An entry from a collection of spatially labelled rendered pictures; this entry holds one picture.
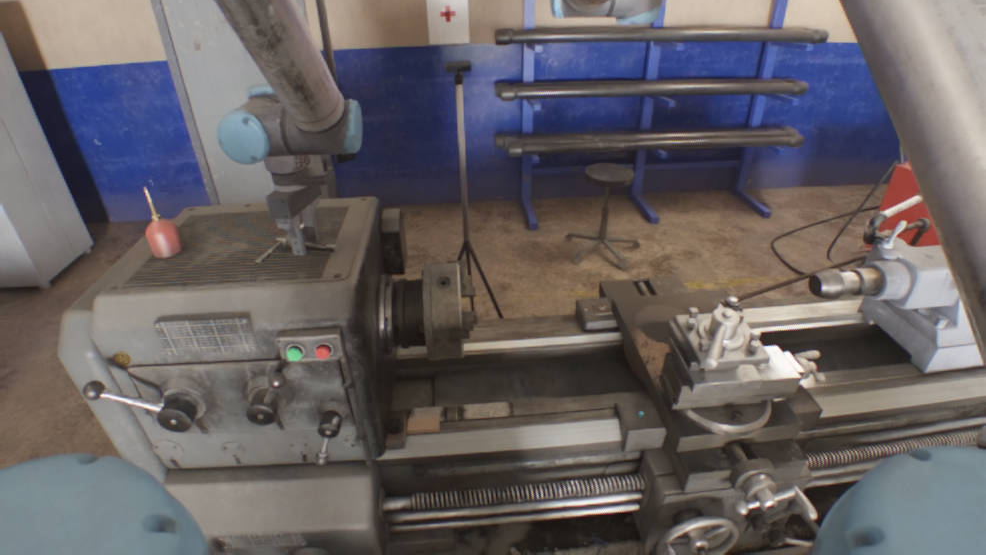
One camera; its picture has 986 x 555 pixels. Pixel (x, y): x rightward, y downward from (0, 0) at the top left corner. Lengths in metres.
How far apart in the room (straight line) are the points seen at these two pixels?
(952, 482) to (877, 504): 0.05
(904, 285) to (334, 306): 1.53
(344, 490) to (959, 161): 1.24
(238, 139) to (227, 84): 3.53
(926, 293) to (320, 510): 1.73
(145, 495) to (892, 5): 0.63
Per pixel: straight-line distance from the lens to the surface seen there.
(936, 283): 1.82
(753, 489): 1.32
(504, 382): 1.62
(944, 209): 0.49
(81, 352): 1.31
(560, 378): 1.65
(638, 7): 1.13
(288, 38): 0.69
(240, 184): 4.69
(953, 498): 0.35
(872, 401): 1.75
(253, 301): 1.08
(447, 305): 1.19
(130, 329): 1.20
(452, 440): 1.34
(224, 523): 1.42
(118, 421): 1.42
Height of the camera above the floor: 1.89
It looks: 30 degrees down
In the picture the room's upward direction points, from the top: 1 degrees counter-clockwise
